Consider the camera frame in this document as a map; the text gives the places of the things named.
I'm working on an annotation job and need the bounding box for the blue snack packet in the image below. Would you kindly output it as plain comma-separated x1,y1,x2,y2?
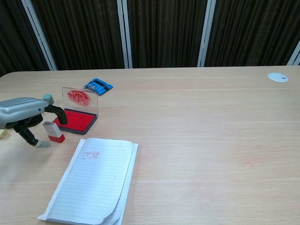
83,78,113,97

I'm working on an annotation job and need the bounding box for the black folding screen panel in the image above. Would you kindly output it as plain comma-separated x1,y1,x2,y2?
197,0,300,68
0,0,58,77
21,0,133,71
116,0,216,69

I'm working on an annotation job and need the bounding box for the red ink pad clear lid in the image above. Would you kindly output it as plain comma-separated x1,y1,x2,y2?
52,87,99,135

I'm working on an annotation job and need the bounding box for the white round cable grommet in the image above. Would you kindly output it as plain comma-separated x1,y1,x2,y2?
267,72,289,83

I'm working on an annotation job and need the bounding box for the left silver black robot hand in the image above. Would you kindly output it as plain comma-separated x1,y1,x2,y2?
0,97,68,149

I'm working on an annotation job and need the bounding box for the white red stamp block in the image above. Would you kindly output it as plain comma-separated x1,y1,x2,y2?
42,121,66,143

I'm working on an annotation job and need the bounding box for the white lined notepad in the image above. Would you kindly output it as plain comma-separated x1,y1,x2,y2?
37,137,139,225

